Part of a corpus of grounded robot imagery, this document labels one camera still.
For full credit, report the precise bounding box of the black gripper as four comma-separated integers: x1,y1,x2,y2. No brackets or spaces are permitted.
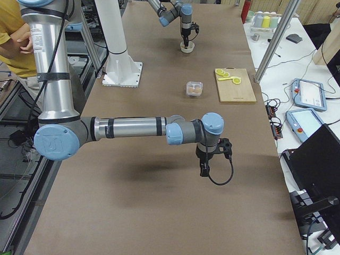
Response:
181,28,191,47
195,138,232,177

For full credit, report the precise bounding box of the clear plastic egg box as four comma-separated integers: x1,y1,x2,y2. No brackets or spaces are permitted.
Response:
186,81,203,97

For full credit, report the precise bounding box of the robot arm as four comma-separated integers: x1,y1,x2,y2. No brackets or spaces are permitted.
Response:
147,0,199,53
17,1,234,185

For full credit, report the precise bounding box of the white bowl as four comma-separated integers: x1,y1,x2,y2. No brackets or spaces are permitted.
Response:
180,41,195,54

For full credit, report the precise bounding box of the wooden cutting board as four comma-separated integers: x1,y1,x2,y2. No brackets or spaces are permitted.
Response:
215,68,257,103

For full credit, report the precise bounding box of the yellow plastic knife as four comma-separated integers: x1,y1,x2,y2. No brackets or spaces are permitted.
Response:
218,76,235,81

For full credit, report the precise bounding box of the lemon slice top right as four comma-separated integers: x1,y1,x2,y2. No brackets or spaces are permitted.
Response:
232,77,241,84

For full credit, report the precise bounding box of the tray with cups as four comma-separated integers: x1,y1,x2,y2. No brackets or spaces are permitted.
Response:
250,11,282,33

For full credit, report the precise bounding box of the teach pendant near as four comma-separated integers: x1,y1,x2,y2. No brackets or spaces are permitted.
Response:
286,108,324,142

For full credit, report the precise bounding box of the teach pendant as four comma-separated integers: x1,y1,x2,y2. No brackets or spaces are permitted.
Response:
286,108,324,142
291,79,327,112

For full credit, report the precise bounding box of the teach pendant far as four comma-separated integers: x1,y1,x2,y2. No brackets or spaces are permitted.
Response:
291,79,327,112

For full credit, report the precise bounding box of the person in yellow shirt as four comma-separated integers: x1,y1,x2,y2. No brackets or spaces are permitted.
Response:
0,0,45,99

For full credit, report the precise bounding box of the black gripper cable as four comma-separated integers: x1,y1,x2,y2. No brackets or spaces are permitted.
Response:
207,154,235,186

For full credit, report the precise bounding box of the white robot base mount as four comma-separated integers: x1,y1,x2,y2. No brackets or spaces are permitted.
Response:
95,0,143,88

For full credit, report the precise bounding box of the aluminium frame post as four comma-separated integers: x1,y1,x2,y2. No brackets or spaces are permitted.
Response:
254,0,301,83

